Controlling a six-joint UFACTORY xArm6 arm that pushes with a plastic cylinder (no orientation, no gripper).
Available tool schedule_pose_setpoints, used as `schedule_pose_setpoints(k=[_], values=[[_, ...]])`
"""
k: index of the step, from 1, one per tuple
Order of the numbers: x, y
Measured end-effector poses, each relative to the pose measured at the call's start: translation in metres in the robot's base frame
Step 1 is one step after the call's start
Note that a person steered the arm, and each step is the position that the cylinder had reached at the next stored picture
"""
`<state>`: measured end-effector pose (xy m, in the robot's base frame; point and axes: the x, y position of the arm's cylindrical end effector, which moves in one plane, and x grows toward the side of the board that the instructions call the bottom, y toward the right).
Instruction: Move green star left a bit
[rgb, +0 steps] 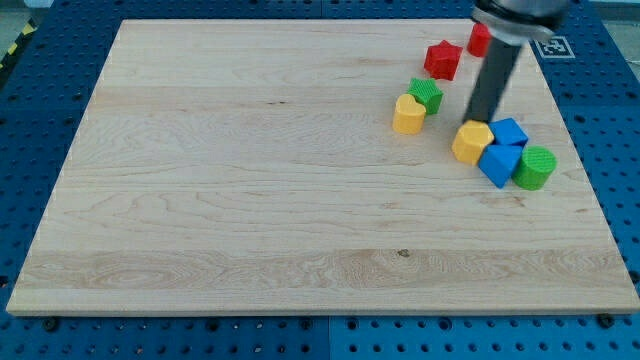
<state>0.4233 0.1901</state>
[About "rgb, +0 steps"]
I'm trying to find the blue triangle block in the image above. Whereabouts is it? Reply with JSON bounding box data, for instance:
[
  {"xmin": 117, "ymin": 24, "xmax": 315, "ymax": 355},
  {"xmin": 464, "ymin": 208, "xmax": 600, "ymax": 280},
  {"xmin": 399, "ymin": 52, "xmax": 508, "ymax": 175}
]
[{"xmin": 478, "ymin": 145, "xmax": 523, "ymax": 188}]

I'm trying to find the yellow hexagon block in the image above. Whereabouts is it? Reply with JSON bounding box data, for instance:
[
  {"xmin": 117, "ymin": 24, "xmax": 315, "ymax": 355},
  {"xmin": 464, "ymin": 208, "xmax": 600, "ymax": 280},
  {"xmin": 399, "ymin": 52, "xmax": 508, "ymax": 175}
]
[{"xmin": 451, "ymin": 120, "xmax": 494, "ymax": 165}]

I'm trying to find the green cylinder block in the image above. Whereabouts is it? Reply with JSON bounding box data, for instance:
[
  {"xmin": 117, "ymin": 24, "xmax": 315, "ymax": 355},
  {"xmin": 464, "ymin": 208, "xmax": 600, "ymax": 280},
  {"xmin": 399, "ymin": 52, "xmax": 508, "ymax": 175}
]
[{"xmin": 512, "ymin": 146, "xmax": 557, "ymax": 191}]

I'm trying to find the blue cube block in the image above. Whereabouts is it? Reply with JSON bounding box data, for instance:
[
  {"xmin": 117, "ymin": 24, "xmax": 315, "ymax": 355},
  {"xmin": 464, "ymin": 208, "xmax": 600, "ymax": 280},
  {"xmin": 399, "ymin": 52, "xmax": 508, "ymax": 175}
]
[{"xmin": 489, "ymin": 118, "xmax": 529, "ymax": 147}]

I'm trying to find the yellow heart block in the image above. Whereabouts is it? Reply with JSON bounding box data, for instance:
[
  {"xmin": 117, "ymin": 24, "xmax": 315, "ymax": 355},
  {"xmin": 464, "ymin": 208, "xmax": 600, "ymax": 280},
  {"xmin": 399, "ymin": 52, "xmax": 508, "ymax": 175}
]
[{"xmin": 392, "ymin": 94, "xmax": 426, "ymax": 135}]

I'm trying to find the black bolt front left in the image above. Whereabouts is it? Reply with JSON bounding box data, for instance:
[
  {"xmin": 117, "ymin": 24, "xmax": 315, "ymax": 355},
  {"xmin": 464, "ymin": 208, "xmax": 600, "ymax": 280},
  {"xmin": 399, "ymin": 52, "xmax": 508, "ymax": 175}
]
[{"xmin": 41, "ymin": 317, "xmax": 59, "ymax": 333}]

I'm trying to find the white fiducial marker tag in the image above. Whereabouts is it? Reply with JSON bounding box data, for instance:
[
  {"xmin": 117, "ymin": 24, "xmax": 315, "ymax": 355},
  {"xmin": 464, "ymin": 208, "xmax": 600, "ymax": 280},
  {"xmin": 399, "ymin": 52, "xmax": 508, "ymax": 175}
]
[{"xmin": 534, "ymin": 35, "xmax": 575, "ymax": 59}]

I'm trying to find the red cylinder block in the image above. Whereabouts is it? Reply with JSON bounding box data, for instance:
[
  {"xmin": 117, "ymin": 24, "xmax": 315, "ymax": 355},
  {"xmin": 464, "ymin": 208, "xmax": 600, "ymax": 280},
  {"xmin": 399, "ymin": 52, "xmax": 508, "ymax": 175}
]
[{"xmin": 467, "ymin": 23, "xmax": 492, "ymax": 58}]

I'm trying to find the red star block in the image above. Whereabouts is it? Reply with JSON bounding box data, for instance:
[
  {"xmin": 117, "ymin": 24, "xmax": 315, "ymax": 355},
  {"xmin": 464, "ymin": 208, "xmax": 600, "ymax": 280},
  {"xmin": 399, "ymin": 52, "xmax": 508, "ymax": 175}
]
[{"xmin": 423, "ymin": 40, "xmax": 463, "ymax": 81}]

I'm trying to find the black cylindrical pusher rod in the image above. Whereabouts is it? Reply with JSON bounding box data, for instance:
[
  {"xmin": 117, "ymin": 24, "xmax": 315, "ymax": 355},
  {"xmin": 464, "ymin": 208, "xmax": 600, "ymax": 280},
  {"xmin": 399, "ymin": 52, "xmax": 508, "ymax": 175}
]
[{"xmin": 462, "ymin": 38, "xmax": 523, "ymax": 123}]

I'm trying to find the green star block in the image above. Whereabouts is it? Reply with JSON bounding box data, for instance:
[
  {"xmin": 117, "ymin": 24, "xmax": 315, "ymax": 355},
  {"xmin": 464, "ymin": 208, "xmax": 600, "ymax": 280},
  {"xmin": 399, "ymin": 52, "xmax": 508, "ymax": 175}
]
[{"xmin": 407, "ymin": 78, "xmax": 444, "ymax": 115}]

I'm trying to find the black bolt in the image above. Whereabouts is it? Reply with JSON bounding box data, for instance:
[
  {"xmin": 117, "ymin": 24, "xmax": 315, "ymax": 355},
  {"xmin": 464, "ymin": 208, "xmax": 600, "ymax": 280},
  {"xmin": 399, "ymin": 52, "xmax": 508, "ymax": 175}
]
[
  {"xmin": 41, "ymin": 317, "xmax": 59, "ymax": 333},
  {"xmin": 596, "ymin": 313, "xmax": 615, "ymax": 329}
]

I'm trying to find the large wooden board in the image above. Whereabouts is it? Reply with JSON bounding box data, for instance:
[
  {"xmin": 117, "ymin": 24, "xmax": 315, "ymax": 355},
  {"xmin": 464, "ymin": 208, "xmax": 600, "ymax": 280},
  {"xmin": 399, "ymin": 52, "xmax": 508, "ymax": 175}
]
[{"xmin": 7, "ymin": 20, "xmax": 639, "ymax": 316}]

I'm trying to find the black bolt front right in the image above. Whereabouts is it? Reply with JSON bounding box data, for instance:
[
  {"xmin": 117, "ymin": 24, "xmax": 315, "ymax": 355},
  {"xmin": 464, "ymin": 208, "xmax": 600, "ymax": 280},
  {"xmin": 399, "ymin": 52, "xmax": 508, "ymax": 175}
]
[{"xmin": 596, "ymin": 313, "xmax": 615, "ymax": 329}]

